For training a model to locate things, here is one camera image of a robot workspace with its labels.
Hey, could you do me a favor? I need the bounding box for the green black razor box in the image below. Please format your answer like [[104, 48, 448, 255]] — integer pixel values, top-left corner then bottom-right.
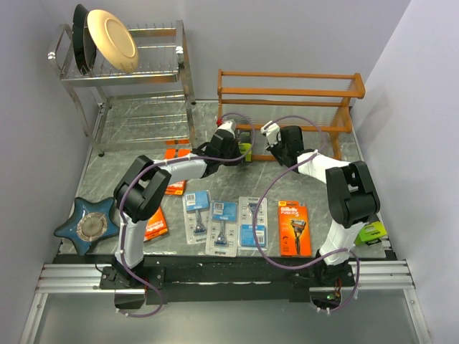
[[237, 130, 252, 162], [354, 221, 387, 246]]

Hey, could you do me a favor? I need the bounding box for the cream plate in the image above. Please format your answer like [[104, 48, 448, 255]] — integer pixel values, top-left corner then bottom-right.
[[87, 9, 139, 74]]

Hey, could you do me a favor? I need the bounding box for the steel dish rack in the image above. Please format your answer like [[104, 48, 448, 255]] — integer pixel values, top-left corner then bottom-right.
[[47, 20, 197, 156]]

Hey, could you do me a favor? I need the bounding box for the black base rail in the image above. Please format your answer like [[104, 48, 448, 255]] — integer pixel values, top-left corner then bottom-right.
[[36, 254, 415, 311]]

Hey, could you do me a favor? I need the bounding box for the orange Fusion5 razor box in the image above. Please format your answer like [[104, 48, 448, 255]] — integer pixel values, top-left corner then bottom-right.
[[278, 200, 312, 257]]

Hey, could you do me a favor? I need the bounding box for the blue star-shaped dish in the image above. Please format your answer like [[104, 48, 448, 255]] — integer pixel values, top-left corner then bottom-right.
[[54, 197, 119, 256]]

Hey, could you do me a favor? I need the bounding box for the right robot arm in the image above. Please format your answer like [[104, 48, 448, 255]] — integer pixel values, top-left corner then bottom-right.
[[260, 121, 380, 285]]

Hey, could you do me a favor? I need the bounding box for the blue razor blister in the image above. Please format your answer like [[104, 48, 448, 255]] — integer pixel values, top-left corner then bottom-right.
[[237, 196, 269, 252], [205, 201, 238, 257], [182, 190, 211, 245]]

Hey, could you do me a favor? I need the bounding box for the wooden two-tier shelf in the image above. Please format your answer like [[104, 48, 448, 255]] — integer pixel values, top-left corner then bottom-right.
[[217, 69, 366, 159]]

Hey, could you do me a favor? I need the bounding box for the orange razor box left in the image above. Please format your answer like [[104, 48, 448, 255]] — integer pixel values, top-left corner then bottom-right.
[[144, 207, 169, 242]]

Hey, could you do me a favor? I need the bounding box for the black plate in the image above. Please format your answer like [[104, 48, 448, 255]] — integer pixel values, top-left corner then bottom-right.
[[72, 4, 97, 75]]

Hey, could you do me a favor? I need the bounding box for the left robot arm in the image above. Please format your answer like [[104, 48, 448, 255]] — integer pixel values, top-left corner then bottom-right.
[[114, 126, 242, 288]]

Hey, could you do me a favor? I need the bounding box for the orange razor box back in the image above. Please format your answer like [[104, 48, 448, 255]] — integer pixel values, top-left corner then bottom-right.
[[164, 148, 193, 196]]

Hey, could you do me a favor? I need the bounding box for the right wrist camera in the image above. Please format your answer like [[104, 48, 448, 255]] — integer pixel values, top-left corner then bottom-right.
[[260, 121, 281, 148]]

